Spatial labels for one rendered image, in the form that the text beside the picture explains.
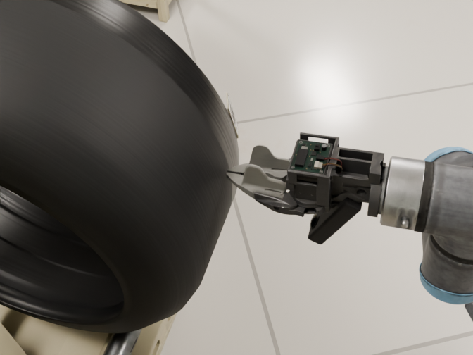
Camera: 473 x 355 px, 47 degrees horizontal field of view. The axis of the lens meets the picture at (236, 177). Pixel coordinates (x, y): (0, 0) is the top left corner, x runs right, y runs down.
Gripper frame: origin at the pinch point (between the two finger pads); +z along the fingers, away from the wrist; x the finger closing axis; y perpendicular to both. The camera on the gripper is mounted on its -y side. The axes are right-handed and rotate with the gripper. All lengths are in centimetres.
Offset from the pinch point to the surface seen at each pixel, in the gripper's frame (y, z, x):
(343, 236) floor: -125, -6, -79
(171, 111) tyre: 13.8, 6.1, 2.3
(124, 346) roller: -29.4, 18.6, 17.3
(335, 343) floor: -126, -10, -34
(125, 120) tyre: 17.3, 8.7, 8.1
